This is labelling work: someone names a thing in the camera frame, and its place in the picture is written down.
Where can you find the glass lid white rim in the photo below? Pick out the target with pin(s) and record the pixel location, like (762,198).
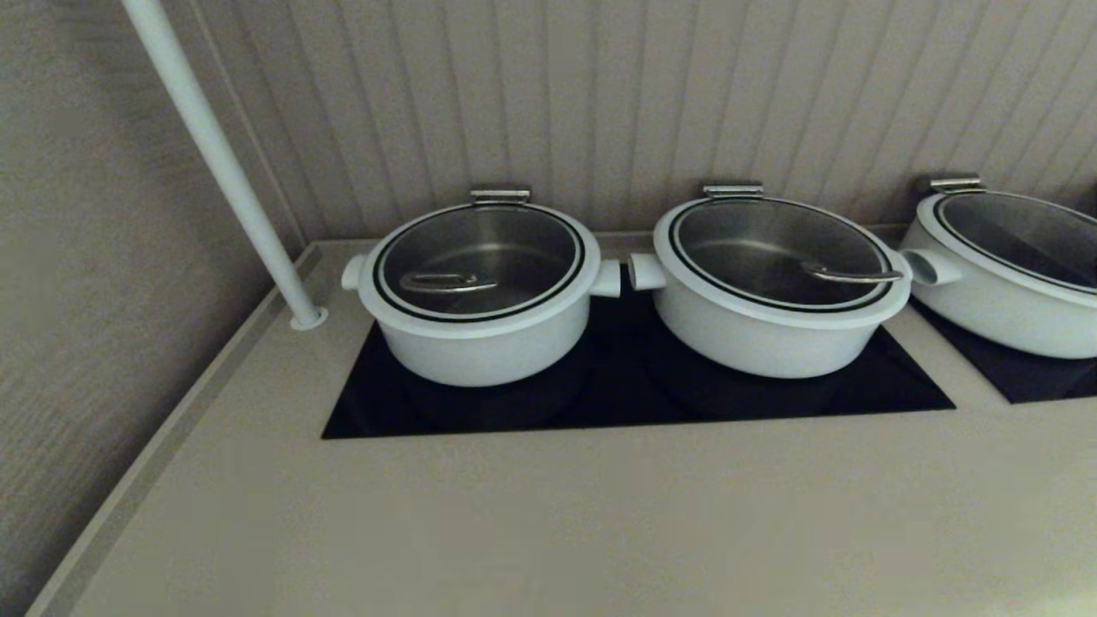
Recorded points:
(754,248)
(1028,231)
(514,248)

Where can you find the small black glass cooktop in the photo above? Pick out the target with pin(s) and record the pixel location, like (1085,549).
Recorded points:
(1028,381)

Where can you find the large black glass cooktop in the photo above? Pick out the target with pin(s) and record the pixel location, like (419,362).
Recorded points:
(617,394)

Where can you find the white support pole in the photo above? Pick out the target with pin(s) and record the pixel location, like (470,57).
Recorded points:
(214,146)

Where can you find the white pot steel interior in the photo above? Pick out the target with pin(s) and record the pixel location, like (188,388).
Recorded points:
(488,356)
(986,317)
(746,343)

